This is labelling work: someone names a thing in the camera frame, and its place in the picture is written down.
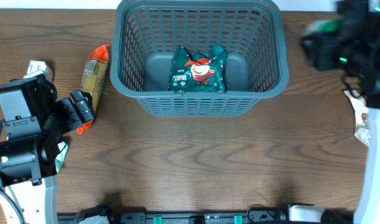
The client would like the green lid glass jar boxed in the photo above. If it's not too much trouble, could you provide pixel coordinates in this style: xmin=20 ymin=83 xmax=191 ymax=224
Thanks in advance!
xmin=302 ymin=19 xmax=342 ymax=36

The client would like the orange spaghetti pasta pack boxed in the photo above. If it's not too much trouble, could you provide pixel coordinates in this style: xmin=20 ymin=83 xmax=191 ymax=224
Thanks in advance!
xmin=76 ymin=44 xmax=110 ymax=135

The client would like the white tissue multipack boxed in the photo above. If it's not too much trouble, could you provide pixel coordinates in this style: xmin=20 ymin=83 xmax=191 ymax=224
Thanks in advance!
xmin=24 ymin=60 xmax=54 ymax=82

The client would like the beige PanTree snack bag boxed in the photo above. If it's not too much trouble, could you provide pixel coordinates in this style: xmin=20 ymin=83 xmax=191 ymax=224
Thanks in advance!
xmin=344 ymin=90 xmax=371 ymax=146

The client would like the green Nescafe coffee bag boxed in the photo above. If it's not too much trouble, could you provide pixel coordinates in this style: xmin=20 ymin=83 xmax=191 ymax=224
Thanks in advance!
xmin=168 ymin=44 xmax=228 ymax=92

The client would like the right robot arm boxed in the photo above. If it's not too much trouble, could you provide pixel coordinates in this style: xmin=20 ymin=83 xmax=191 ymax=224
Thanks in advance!
xmin=300 ymin=0 xmax=380 ymax=223

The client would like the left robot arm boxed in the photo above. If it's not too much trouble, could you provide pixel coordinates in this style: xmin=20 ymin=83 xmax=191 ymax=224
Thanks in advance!
xmin=0 ymin=76 xmax=95 ymax=223

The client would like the light green small packet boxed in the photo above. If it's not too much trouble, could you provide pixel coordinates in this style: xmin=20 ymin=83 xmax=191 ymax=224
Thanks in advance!
xmin=55 ymin=141 xmax=69 ymax=172

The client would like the grey plastic basket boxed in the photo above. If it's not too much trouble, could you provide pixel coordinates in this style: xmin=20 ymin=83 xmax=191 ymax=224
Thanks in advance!
xmin=110 ymin=0 xmax=289 ymax=116

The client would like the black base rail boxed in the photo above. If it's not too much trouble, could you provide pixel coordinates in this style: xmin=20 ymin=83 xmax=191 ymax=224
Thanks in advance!
xmin=57 ymin=203 xmax=325 ymax=224

